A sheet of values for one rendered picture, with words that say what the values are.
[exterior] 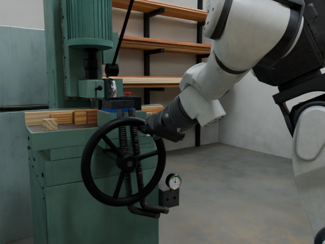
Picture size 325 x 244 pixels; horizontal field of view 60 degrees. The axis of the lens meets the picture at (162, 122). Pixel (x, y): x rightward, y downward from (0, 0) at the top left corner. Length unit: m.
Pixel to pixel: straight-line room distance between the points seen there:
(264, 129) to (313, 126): 3.73
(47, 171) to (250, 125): 3.94
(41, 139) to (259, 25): 0.77
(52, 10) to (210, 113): 0.94
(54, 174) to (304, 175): 0.78
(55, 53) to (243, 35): 1.03
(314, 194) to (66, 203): 0.79
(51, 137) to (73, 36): 0.40
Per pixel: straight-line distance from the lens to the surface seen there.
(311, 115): 0.81
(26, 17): 3.60
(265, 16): 0.45
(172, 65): 4.38
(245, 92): 4.71
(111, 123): 0.86
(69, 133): 1.02
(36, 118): 1.17
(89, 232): 1.15
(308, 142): 0.82
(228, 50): 0.45
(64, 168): 1.04
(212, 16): 0.43
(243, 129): 4.78
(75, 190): 1.08
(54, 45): 1.36
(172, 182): 1.16
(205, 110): 0.64
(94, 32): 1.13
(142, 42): 3.55
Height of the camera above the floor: 1.06
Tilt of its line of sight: 8 degrees down
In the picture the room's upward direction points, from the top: straight up
